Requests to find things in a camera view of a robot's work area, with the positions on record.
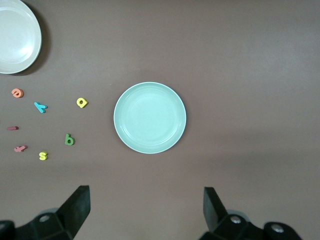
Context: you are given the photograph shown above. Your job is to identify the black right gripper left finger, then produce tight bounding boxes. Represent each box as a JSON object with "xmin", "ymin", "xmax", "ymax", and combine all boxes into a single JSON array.
[{"xmin": 14, "ymin": 185, "xmax": 91, "ymax": 240}]

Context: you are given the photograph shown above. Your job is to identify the light green plate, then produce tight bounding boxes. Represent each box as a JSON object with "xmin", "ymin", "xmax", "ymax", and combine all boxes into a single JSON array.
[{"xmin": 113, "ymin": 81, "xmax": 187, "ymax": 155}]

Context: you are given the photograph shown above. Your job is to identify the brown table cover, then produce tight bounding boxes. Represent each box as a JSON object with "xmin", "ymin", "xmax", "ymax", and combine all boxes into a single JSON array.
[{"xmin": 0, "ymin": 0, "xmax": 320, "ymax": 240}]

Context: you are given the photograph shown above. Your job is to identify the teal foam letter y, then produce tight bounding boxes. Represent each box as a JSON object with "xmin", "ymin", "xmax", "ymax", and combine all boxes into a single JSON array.
[{"xmin": 33, "ymin": 101, "xmax": 48, "ymax": 114}]

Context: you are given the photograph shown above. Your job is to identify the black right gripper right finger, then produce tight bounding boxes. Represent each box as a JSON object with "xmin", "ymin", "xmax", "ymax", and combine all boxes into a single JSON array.
[{"xmin": 198, "ymin": 186, "xmax": 270, "ymax": 240}]

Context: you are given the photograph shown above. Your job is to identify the green foam letter b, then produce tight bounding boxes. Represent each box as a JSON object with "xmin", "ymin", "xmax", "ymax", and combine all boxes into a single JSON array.
[{"xmin": 64, "ymin": 133, "xmax": 76, "ymax": 146}]

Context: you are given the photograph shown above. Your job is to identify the orange foam letter e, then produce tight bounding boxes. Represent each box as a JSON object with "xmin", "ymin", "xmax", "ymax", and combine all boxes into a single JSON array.
[{"xmin": 11, "ymin": 88, "xmax": 25, "ymax": 99}]

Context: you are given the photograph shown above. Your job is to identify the beige plate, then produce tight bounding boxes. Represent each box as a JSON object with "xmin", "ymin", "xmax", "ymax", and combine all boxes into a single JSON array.
[{"xmin": 0, "ymin": 0, "xmax": 43, "ymax": 75}]

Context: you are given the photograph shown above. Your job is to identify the yellow foam letter a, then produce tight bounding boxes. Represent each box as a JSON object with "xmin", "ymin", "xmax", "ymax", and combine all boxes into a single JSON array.
[{"xmin": 76, "ymin": 97, "xmax": 89, "ymax": 109}]

